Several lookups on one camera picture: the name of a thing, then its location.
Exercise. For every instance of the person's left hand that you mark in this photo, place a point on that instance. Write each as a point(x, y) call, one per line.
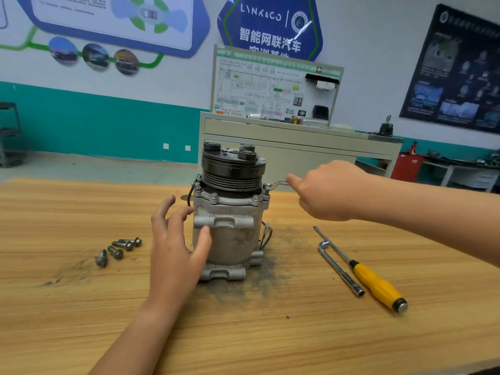
point(176, 265)

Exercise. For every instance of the person's right hand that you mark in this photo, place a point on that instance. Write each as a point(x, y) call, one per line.
point(332, 191)

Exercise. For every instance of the removed bolt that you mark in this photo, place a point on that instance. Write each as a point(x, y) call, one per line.
point(123, 244)
point(115, 251)
point(133, 241)
point(101, 257)

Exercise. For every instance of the silver combination wrench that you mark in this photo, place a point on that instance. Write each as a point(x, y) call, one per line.
point(275, 184)

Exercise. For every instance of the grey metal compressor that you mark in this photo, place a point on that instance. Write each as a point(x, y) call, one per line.
point(230, 214)

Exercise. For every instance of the person's right forearm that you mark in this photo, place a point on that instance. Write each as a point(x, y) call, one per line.
point(441, 218)

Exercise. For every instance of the beige workbench cabinet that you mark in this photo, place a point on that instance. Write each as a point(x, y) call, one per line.
point(305, 144)

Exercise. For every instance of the silver L-shaped socket wrench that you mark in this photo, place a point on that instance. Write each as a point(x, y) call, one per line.
point(341, 268)

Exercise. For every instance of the red cabinet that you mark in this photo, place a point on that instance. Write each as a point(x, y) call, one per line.
point(408, 168)

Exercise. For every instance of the small black device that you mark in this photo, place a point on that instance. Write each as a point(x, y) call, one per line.
point(386, 129)

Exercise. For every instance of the white wiring display board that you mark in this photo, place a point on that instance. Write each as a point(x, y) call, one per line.
point(254, 86)

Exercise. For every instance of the grey metal shelf cart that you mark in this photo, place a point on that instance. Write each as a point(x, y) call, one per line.
point(8, 136)

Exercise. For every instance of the blue rounded infographic panel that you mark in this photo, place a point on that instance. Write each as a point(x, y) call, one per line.
point(94, 19)

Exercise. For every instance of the dark wall poster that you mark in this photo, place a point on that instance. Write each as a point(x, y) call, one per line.
point(457, 70)

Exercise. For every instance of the blue hexagon wall sign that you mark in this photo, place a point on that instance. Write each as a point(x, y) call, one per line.
point(269, 23)

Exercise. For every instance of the round photo wall decal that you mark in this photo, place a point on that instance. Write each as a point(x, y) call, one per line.
point(95, 56)
point(126, 61)
point(63, 50)

